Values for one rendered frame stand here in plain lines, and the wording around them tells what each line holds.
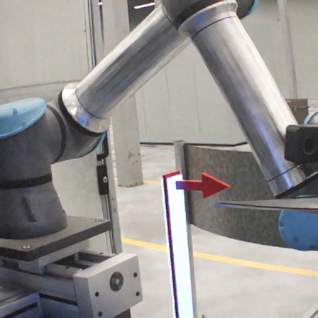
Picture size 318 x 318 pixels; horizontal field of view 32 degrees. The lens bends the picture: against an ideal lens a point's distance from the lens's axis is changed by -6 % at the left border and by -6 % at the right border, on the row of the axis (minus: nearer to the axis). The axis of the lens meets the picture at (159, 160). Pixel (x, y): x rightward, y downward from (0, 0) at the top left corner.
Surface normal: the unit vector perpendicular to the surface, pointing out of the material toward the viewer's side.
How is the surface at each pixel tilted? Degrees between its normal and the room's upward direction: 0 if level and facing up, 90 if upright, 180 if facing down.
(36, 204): 72
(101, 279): 90
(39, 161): 90
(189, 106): 90
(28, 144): 90
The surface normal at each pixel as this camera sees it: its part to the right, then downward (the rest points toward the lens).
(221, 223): -0.87, 0.15
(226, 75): -0.60, 0.22
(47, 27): 0.80, 0.01
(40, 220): 0.47, -0.23
